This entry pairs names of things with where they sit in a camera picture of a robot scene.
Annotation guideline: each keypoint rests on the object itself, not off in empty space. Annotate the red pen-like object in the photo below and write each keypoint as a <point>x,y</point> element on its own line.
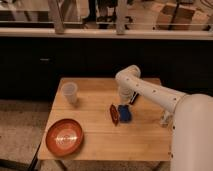
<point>114,114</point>

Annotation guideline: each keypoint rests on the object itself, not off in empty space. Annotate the blue eraser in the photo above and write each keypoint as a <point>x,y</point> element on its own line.
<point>125,114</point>

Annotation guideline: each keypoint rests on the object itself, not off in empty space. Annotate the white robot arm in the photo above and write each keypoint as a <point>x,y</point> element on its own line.
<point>192,135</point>

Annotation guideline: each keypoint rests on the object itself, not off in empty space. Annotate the black striped whiteboard eraser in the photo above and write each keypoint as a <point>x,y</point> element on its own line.
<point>133,99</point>

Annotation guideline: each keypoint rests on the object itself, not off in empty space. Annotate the translucent plastic cup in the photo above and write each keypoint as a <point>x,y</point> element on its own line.
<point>69,91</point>

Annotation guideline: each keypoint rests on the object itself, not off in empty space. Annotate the black office chair base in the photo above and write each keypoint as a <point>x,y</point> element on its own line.
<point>102,11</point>

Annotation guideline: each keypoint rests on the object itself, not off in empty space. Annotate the orange round bowl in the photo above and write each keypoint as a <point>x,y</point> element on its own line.
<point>64,137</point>

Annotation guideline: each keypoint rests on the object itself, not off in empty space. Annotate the small clear bottle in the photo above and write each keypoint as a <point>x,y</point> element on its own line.
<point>166,119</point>

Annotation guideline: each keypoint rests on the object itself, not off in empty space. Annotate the cardboard box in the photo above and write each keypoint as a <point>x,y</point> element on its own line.
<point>182,18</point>

